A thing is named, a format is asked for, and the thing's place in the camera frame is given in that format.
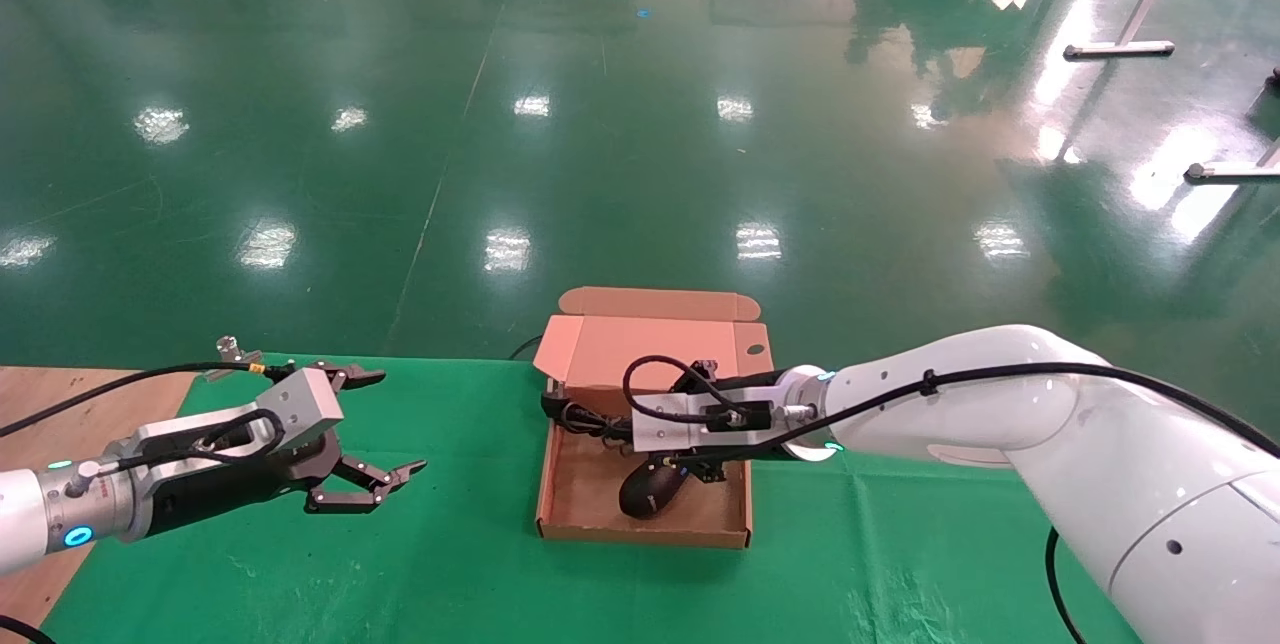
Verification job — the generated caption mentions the black wired computer mouse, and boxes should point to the black wired computer mouse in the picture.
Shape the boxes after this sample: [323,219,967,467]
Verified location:
[541,379,693,523]

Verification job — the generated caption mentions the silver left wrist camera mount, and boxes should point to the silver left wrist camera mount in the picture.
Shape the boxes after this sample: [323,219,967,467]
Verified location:
[128,368,347,473]

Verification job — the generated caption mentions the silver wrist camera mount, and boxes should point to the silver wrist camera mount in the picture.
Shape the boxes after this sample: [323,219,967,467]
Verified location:
[629,385,803,454]
[128,368,347,473]

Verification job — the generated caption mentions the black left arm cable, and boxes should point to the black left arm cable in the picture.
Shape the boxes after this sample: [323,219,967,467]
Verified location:
[0,360,293,487]

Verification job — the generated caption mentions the black robot body cable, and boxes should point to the black robot body cable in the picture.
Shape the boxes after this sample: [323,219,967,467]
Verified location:
[0,613,57,644]
[1043,527,1089,644]

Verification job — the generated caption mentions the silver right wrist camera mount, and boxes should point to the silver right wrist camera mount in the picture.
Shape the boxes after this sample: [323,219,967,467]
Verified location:
[629,385,803,454]

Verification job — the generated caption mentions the green tablecloth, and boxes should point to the green tablecloth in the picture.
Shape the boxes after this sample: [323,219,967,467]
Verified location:
[40,355,1143,644]

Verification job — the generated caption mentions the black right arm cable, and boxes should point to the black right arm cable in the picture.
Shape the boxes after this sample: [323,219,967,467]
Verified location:
[622,355,1280,461]

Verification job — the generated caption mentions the open brown cardboard box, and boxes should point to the open brown cardboard box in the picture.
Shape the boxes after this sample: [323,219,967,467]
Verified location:
[531,285,777,551]

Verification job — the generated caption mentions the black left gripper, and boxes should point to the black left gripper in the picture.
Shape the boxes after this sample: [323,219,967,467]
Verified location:
[148,360,429,537]

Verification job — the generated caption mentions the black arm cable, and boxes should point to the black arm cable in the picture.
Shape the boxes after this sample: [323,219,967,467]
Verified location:
[622,355,1280,461]
[0,360,293,487]

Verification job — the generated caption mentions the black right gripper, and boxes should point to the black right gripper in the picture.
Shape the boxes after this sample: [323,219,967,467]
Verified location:
[541,360,803,483]

